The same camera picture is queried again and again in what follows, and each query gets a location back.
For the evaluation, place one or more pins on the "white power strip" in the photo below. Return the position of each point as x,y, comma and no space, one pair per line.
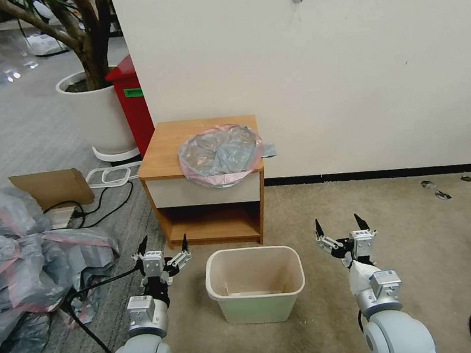
62,218

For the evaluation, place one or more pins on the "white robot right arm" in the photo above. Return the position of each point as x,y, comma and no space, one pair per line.
401,335

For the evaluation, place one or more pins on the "white plastic frame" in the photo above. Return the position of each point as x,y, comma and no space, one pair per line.
115,170

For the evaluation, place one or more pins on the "cream plastic trash can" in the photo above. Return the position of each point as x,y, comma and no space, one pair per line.
256,295

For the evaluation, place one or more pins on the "wooden nightstand with drawer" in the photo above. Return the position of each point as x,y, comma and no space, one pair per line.
204,196

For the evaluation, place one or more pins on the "white round planter pot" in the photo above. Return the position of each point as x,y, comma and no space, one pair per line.
102,114

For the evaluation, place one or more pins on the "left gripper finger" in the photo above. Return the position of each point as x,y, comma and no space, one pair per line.
181,257
143,245

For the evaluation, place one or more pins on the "small dark floor scrap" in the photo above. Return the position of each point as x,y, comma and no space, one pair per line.
467,178
428,184
443,195

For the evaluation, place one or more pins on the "red bin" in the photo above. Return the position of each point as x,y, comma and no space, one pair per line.
133,107

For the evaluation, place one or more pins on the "brown cardboard piece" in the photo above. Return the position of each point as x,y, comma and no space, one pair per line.
53,187

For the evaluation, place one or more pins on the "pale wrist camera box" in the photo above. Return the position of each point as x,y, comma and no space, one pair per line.
363,245
153,262

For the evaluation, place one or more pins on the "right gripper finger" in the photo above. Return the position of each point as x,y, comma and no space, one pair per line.
324,240
362,223

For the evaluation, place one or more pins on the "pile of grey garbage bags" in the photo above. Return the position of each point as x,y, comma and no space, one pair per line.
23,263

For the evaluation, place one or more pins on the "potted tree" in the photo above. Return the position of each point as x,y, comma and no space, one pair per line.
93,44

